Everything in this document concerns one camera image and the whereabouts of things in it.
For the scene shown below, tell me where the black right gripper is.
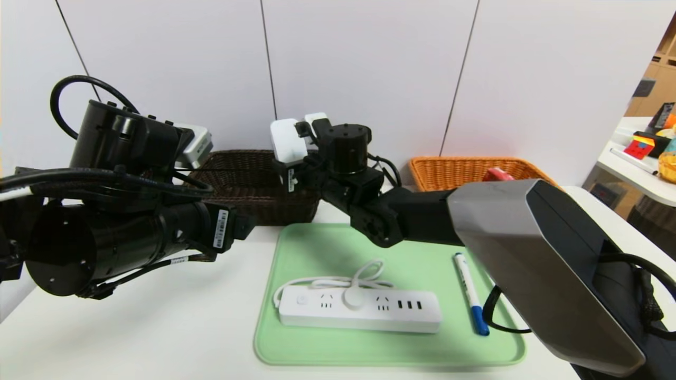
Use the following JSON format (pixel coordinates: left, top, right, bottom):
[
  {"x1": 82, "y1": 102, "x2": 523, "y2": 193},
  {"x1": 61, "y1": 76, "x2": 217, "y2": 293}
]
[{"x1": 271, "y1": 157, "x2": 322, "y2": 196}]

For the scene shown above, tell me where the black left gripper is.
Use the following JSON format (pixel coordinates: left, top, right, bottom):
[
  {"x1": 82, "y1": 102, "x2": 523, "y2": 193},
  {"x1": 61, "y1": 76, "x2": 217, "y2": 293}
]
[{"x1": 169, "y1": 201, "x2": 256, "y2": 254}]

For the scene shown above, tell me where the white oval plastic case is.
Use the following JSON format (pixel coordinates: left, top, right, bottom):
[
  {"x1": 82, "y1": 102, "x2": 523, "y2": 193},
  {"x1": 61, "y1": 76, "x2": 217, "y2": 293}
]
[{"x1": 270, "y1": 119, "x2": 309, "y2": 165}]

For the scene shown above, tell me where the white power strip with cord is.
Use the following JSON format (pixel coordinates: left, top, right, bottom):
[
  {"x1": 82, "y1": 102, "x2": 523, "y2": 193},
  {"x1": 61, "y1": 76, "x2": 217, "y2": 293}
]
[{"x1": 273, "y1": 259, "x2": 442, "y2": 334}]

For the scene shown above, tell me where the dark brown wicker basket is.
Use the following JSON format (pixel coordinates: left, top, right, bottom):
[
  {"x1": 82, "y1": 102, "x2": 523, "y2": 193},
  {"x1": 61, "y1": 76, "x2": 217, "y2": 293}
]
[{"x1": 190, "y1": 150, "x2": 325, "y2": 226}]

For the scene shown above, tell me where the orange wicker basket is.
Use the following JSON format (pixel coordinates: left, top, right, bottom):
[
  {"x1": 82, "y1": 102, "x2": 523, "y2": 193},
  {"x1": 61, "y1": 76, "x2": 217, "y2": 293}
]
[{"x1": 409, "y1": 157, "x2": 560, "y2": 193}]

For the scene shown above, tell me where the light green plastic tray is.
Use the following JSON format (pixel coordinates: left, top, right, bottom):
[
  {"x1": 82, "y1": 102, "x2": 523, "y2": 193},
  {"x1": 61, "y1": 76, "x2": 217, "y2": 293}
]
[{"x1": 253, "y1": 223, "x2": 526, "y2": 366}]

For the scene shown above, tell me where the white marker with blue cap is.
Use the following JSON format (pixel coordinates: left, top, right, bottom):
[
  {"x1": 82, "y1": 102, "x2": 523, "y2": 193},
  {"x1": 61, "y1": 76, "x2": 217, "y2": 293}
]
[{"x1": 453, "y1": 252, "x2": 490, "y2": 336}]

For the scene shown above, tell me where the white pen with black cap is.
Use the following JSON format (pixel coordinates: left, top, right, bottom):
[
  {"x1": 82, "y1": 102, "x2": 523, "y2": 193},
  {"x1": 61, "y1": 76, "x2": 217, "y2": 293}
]
[{"x1": 609, "y1": 148, "x2": 657, "y2": 176}]

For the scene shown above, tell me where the white side table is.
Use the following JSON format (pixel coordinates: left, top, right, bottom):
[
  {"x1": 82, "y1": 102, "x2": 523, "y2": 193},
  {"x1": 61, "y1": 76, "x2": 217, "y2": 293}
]
[{"x1": 596, "y1": 117, "x2": 676, "y2": 207}]

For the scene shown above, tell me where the colourful puzzle cube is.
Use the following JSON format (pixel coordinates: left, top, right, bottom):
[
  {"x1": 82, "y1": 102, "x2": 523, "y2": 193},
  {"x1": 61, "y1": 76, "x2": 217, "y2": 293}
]
[{"x1": 624, "y1": 136, "x2": 655, "y2": 160}]

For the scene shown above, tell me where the black storage box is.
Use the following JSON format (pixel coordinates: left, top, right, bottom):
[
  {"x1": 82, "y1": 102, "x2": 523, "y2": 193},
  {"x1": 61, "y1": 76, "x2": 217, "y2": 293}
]
[{"x1": 633, "y1": 131, "x2": 672, "y2": 159}]

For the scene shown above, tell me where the wooden shelf unit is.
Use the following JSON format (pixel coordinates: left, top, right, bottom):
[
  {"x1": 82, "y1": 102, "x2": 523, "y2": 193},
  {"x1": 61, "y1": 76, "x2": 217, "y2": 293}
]
[{"x1": 624, "y1": 5, "x2": 676, "y2": 118}]

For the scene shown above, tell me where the dark remote control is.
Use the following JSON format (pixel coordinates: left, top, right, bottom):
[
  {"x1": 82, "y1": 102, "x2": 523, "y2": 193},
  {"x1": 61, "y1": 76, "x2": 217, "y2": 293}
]
[{"x1": 650, "y1": 102, "x2": 675, "y2": 131}]

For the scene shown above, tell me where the yellow round object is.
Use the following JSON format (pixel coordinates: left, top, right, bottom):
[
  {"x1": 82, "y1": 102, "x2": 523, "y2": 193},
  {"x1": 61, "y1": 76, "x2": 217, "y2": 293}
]
[{"x1": 656, "y1": 151, "x2": 676, "y2": 184}]

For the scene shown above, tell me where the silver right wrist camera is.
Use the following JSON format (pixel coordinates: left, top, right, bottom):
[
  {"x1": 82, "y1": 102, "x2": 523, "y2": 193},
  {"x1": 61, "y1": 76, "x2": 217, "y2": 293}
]
[{"x1": 305, "y1": 112, "x2": 331, "y2": 139}]

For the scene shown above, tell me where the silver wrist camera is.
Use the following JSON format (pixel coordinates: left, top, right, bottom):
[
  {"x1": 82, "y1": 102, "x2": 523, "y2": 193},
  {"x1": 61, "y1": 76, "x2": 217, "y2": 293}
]
[
  {"x1": 174, "y1": 124, "x2": 213, "y2": 169},
  {"x1": 305, "y1": 112, "x2": 331, "y2": 139}
]

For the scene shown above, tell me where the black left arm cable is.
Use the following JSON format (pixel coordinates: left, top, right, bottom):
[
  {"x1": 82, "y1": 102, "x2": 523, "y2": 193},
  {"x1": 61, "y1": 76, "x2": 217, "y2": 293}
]
[{"x1": 79, "y1": 253, "x2": 217, "y2": 300}]

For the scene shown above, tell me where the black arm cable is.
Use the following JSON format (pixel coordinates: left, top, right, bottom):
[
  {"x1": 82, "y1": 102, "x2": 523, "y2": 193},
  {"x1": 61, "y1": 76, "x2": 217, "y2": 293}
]
[
  {"x1": 79, "y1": 253, "x2": 217, "y2": 300},
  {"x1": 482, "y1": 285, "x2": 533, "y2": 335}
]

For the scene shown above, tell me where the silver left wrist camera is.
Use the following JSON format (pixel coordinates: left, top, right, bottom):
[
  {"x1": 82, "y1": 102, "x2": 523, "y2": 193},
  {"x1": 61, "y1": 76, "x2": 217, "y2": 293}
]
[{"x1": 174, "y1": 124, "x2": 213, "y2": 169}]

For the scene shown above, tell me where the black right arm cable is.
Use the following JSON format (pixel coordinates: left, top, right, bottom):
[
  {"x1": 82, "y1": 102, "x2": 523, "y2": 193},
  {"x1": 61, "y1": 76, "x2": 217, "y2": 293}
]
[{"x1": 482, "y1": 285, "x2": 533, "y2": 335}]

